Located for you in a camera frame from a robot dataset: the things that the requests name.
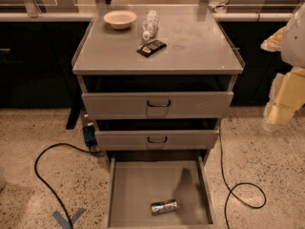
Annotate grey middle drawer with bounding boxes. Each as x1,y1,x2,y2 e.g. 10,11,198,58
95,130,218,151

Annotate grey bottom drawer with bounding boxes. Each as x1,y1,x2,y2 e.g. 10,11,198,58
103,156,218,229

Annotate grey drawer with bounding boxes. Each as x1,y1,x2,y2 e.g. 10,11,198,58
82,92,234,120
95,130,218,151
103,156,218,229

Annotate black cable on right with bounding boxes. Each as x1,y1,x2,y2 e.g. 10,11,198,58
217,127,267,229

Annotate white bowl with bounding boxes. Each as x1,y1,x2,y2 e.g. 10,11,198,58
104,10,137,30

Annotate grey top drawer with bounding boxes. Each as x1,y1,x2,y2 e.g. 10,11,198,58
82,92,234,120

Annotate grey drawer cabinet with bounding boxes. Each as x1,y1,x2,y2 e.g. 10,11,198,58
72,5,243,157

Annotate blue power adapter box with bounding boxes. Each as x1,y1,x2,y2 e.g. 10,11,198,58
82,125,97,147

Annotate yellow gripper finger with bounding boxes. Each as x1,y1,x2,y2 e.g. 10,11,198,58
260,27,285,52
262,67,305,132

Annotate silver redbull can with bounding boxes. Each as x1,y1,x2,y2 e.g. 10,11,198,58
151,199,178,216

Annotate blue tape cross mark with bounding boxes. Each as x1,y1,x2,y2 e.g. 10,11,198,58
51,207,88,229

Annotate clear plastic water bottle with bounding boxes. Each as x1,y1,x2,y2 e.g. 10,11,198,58
142,10,158,41

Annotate black cable on left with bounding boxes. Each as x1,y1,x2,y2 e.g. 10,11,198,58
33,142,105,229

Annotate black snack packet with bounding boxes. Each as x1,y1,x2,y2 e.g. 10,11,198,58
137,39,167,57

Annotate black cable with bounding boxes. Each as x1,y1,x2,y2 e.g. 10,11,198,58
217,127,267,229
33,142,105,229

